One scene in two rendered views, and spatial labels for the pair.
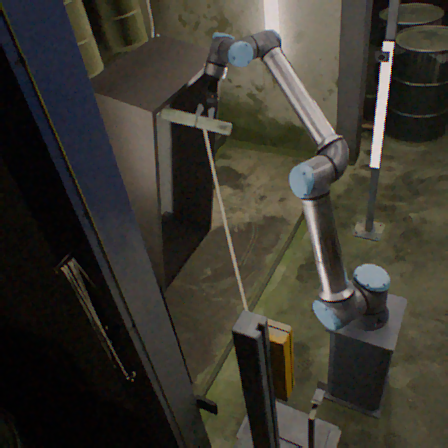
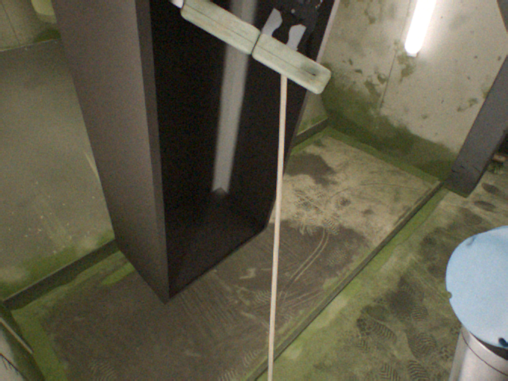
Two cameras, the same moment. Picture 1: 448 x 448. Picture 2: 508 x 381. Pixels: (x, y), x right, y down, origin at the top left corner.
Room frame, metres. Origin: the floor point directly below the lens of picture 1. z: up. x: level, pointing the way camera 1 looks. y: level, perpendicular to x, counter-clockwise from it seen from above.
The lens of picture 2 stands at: (1.06, -0.09, 1.72)
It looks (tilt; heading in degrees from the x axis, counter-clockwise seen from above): 41 degrees down; 12
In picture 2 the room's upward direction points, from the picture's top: straight up
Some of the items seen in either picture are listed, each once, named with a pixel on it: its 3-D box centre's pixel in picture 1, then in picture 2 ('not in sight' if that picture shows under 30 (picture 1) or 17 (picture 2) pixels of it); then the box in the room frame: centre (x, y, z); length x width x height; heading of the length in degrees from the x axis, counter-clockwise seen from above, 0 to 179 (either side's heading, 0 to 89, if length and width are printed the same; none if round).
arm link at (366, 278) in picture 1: (369, 288); not in sight; (1.25, -0.58, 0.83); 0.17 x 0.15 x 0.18; 115
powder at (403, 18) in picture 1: (411, 15); not in sight; (4.34, -2.08, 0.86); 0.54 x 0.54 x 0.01
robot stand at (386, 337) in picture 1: (361, 352); not in sight; (1.25, -0.59, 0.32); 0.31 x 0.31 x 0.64; 57
